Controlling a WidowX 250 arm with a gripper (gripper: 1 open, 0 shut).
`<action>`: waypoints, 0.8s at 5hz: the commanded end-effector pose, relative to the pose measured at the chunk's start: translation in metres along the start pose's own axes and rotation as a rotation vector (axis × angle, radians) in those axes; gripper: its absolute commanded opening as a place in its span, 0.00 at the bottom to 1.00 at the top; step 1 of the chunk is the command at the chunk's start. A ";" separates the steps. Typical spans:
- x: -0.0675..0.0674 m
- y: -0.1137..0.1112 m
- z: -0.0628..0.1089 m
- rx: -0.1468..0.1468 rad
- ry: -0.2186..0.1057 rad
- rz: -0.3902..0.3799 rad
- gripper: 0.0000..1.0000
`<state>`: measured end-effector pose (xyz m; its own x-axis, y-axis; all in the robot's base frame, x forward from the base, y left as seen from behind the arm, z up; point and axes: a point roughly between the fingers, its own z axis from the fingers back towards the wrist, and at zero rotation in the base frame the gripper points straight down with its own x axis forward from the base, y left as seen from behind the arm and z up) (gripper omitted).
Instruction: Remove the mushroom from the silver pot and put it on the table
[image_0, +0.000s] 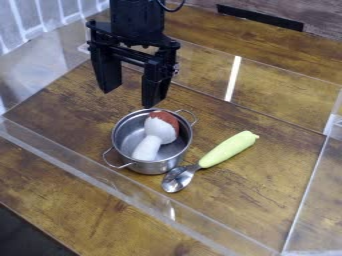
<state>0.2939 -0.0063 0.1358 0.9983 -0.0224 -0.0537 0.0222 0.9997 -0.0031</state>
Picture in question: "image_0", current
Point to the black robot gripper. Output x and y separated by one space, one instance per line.
132 36

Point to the small silver metal pot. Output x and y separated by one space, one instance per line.
126 135

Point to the plush mushroom red cap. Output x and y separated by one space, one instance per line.
161 130

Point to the black bar on table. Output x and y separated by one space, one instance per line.
261 18

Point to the clear acrylic enclosure wall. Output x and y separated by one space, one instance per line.
268 203

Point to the spoon with yellow-green handle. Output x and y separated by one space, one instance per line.
179 176

